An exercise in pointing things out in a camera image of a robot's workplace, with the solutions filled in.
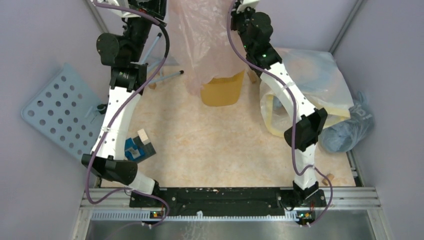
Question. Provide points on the grey corner frame post left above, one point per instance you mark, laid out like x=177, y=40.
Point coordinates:
x=100, y=23

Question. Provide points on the wooden block near tripod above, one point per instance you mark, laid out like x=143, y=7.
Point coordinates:
x=153, y=86

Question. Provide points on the wooden cylinder block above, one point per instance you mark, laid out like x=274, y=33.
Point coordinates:
x=328, y=179

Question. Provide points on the grey corner frame post right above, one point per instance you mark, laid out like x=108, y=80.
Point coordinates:
x=358, y=5

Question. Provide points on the large yellow translucent bag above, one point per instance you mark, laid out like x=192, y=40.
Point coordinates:
x=317, y=76

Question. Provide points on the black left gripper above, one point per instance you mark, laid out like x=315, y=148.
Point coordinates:
x=153, y=8

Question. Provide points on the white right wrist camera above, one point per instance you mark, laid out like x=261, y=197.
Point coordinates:
x=242, y=5

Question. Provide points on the light blue tripod stand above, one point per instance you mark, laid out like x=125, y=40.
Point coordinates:
x=102, y=108

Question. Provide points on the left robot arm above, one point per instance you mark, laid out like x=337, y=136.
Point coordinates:
x=122, y=53

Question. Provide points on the grey corner frame post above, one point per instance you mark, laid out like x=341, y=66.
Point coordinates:
x=100, y=23
x=358, y=5

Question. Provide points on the yellow plastic trash bin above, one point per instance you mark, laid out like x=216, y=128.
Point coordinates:
x=222, y=91

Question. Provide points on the small wooden block back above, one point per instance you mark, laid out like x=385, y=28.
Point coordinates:
x=252, y=76

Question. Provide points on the blue block toy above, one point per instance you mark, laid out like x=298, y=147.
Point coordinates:
x=136, y=151

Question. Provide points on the pale wooden block left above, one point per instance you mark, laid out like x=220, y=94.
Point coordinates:
x=143, y=136

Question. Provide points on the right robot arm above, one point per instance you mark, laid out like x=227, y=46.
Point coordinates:
x=307, y=120

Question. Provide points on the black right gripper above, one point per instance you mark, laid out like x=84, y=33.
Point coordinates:
x=235, y=16

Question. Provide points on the blue plastic bag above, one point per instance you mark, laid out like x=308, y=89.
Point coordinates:
x=345, y=135

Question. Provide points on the pink plastic trash bag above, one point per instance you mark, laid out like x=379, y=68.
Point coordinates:
x=199, y=41

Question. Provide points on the light blue perforated board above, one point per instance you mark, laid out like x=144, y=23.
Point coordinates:
x=65, y=111

